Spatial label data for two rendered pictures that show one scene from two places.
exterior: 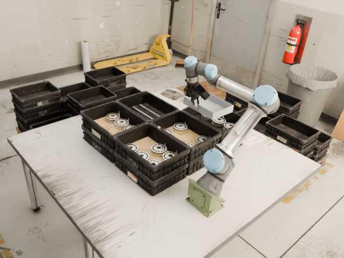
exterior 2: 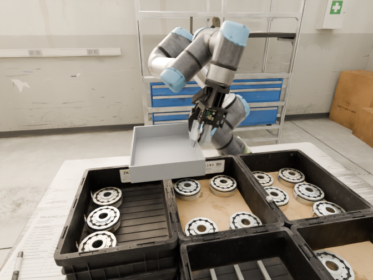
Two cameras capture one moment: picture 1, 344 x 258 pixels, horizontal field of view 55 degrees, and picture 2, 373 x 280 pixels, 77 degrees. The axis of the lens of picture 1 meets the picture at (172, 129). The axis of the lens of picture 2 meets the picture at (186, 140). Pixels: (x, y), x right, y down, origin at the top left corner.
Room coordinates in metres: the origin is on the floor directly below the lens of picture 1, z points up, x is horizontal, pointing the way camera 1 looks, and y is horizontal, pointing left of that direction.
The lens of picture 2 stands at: (2.48, 0.21, 1.42)
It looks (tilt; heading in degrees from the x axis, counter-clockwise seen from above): 26 degrees down; 215
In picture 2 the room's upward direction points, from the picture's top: straight up
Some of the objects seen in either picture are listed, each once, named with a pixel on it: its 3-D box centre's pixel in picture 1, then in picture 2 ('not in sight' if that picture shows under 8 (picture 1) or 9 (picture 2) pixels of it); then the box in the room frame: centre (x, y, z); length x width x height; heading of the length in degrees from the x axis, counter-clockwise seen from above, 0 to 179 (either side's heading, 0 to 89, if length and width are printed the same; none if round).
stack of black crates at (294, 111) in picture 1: (274, 116); not in sight; (3.19, -1.10, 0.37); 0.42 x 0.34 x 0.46; 44
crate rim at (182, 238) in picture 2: (185, 128); (213, 189); (1.90, -0.09, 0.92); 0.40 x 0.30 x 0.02; 46
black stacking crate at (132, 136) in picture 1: (150, 151); (291, 191); (1.68, 0.12, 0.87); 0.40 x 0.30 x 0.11; 46
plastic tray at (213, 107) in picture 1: (208, 104); (165, 148); (1.98, -0.23, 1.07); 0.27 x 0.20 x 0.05; 44
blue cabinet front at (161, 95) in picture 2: not in sight; (183, 106); (0.41, -1.29, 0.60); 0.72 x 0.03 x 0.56; 134
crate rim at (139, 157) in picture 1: (151, 144); (293, 180); (1.68, 0.12, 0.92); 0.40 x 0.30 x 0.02; 46
